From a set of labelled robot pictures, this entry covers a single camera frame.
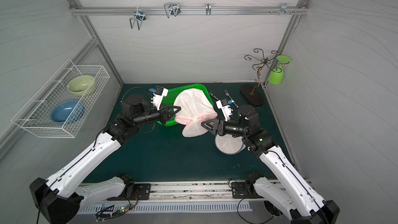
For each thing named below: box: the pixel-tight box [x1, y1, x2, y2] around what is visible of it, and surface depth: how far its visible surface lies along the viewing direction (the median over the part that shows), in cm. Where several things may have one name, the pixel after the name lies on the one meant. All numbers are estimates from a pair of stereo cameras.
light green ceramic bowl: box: [66, 74, 95, 96], surface depth 73 cm
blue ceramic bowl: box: [50, 100, 85, 123], surface depth 65 cm
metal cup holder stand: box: [239, 48, 290, 107], surface depth 110 cm
